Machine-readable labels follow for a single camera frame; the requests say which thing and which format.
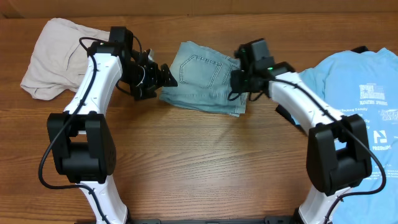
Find folded beige shorts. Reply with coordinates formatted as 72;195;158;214
21;18;109;100

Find light blue denim shorts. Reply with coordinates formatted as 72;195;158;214
159;41;248;117

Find black garment under t-shirt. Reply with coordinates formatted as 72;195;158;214
275;45;369;128

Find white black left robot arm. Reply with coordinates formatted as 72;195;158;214
38;26;178;224

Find light blue printed t-shirt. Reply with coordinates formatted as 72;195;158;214
300;48;397;223

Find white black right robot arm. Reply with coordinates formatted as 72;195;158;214
228;39;372;224

